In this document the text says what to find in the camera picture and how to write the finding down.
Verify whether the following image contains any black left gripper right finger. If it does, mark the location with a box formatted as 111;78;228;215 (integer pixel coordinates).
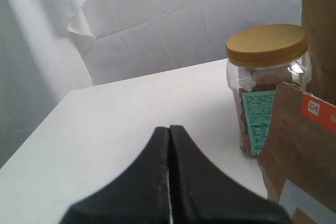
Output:
169;125;291;223

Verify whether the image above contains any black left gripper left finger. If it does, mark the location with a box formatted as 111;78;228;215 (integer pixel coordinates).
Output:
61;127;170;223

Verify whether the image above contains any brown paper bag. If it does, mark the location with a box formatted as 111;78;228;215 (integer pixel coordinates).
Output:
301;0;335;105

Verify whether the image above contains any brown kraft pouch orange label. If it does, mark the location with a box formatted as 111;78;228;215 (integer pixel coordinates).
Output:
258;82;335;223

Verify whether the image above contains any clear jar with tan lid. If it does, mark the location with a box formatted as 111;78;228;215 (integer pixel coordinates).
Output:
226;24;312;157

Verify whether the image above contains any white backdrop cloth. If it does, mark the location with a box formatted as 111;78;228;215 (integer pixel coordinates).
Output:
1;0;301;164

